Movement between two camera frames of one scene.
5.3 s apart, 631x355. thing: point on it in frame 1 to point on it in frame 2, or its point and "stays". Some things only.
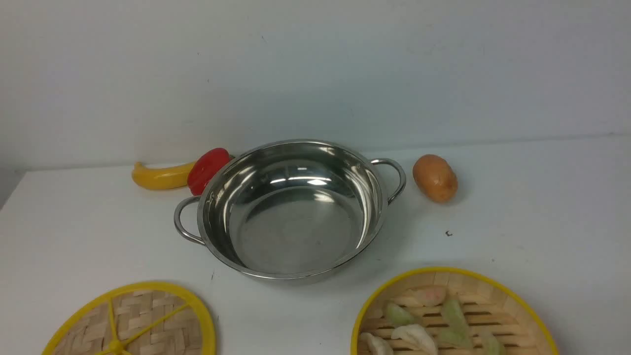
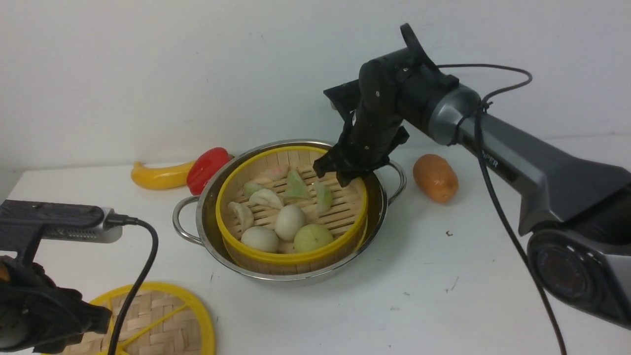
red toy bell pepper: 204,166 stays
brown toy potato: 435,178 stays
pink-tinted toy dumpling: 425,296 to 275,172
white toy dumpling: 416,336 to 265,197
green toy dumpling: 491,344 to 323,197
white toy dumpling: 377,345 to 239,219
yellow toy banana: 164,177 stays
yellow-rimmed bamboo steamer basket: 454,311 to 275,215
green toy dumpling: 456,330 to 296,187
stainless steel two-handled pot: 291,211 stays
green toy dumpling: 397,316 to 250,187
